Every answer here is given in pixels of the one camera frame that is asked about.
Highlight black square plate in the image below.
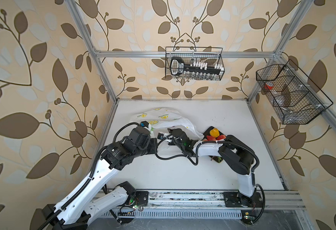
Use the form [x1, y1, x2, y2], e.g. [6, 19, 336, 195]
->
[202, 126, 226, 163]

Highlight red fake strawberry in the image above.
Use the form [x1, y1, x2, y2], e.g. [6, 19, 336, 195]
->
[206, 136, 216, 141]

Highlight back black wire basket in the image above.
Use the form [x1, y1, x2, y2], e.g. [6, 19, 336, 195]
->
[165, 46, 225, 81]

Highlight red fake apple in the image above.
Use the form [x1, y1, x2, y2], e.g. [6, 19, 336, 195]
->
[216, 135, 226, 140]

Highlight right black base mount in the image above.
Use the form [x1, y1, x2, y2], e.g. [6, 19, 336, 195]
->
[223, 192, 265, 208]

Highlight black wire basket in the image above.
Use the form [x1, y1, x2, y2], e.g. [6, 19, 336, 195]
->
[165, 46, 225, 81]
[256, 59, 333, 125]

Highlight black socket tool set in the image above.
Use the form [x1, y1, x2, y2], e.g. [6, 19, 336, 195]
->
[168, 57, 224, 76]

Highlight aluminium rail frame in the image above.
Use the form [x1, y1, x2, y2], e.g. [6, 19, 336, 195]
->
[138, 189, 306, 210]

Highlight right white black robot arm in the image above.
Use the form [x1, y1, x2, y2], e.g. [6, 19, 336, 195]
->
[155, 128, 266, 225]

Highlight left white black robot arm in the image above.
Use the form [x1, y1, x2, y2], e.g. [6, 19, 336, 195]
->
[38, 121, 157, 230]

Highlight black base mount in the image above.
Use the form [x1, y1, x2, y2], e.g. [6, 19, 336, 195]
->
[223, 192, 265, 208]
[120, 191, 149, 208]

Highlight red capped clear bottle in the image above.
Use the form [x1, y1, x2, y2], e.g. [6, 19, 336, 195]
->
[264, 81, 277, 95]

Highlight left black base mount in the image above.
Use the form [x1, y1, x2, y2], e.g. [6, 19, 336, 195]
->
[120, 191, 149, 208]

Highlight yellow fake fruit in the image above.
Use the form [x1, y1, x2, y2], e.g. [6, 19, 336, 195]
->
[210, 128, 220, 139]

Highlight white plastic bag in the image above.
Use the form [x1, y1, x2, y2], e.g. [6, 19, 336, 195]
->
[130, 107, 204, 156]

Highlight right black wire basket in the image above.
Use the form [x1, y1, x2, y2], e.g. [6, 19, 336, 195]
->
[256, 59, 333, 125]

